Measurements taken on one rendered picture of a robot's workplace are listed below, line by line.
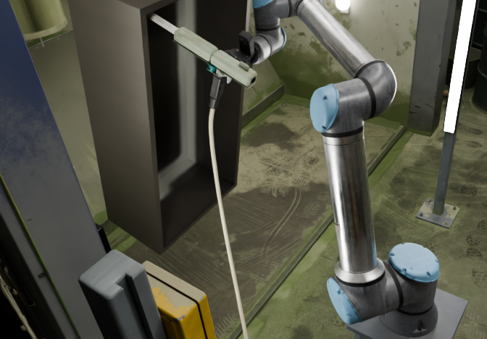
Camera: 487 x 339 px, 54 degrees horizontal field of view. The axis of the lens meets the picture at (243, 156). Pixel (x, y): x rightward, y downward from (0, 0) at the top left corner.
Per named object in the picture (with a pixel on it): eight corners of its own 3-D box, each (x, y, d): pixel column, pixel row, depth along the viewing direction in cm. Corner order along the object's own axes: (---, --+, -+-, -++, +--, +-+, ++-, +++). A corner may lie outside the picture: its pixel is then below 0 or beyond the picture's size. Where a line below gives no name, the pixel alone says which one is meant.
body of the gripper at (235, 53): (237, 83, 162) (256, 69, 170) (243, 62, 156) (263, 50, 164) (219, 71, 164) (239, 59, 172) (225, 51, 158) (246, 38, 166)
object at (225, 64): (245, 122, 163) (260, 67, 146) (236, 128, 160) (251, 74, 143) (140, 51, 177) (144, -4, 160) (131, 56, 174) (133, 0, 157)
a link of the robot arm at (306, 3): (419, 82, 125) (312, -23, 171) (376, 93, 123) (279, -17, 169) (410, 116, 133) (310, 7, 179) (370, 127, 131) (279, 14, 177)
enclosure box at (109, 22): (107, 219, 237) (63, -23, 158) (188, 157, 275) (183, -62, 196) (160, 255, 223) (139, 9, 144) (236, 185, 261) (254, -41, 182)
